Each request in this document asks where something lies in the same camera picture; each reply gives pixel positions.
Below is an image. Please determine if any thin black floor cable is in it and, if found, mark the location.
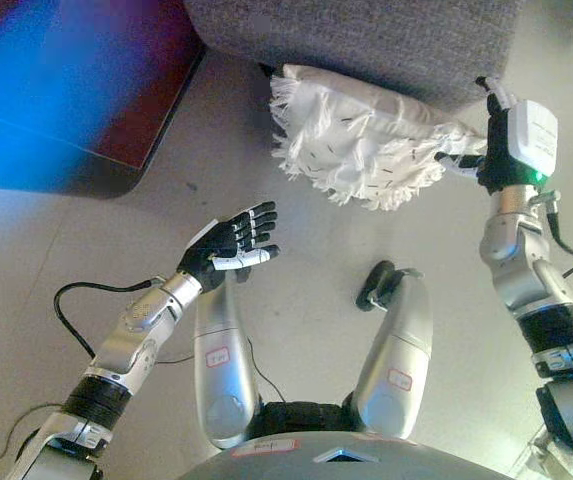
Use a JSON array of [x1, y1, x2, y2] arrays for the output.
[[0, 402, 62, 464]]

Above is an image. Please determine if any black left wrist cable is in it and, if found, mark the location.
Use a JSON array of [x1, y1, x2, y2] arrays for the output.
[[53, 279, 167, 359]]

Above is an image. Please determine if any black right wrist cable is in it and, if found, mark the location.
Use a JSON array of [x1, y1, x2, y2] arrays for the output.
[[535, 192, 573, 279]]

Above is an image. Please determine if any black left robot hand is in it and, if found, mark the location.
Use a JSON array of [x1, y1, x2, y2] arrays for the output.
[[175, 201, 281, 294]]

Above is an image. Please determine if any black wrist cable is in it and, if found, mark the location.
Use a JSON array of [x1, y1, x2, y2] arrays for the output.
[[53, 279, 167, 359], [535, 192, 573, 279]]

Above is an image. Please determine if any grey fabric armchair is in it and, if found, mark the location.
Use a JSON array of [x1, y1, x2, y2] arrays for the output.
[[183, 0, 522, 114]]

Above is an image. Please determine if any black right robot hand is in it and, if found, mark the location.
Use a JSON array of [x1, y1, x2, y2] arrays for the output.
[[434, 75, 560, 196]]

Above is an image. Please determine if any white fringed pillow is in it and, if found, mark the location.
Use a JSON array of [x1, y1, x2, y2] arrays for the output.
[[268, 63, 490, 212]]

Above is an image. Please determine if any brown wooden cabinet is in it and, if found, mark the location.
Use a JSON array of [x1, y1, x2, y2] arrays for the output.
[[0, 0, 207, 200]]

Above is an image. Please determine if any grey robot torso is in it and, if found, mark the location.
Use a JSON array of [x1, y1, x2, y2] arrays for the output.
[[180, 399, 512, 480]]

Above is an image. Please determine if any thin black tether cable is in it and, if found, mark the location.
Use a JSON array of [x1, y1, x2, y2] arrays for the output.
[[155, 337, 287, 404]]

